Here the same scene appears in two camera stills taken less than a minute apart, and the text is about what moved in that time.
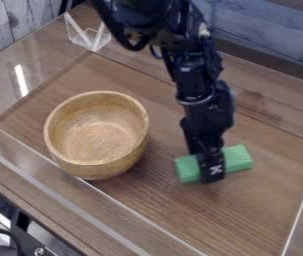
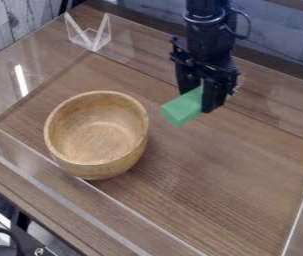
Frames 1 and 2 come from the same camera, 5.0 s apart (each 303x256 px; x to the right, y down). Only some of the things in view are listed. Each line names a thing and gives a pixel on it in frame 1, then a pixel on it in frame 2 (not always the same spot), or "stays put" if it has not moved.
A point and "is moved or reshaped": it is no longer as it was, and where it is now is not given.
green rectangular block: x=236 y=160 is moved or reshaped
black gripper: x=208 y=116 to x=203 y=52
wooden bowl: x=95 y=133 stays put
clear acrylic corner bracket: x=89 y=39 stays put
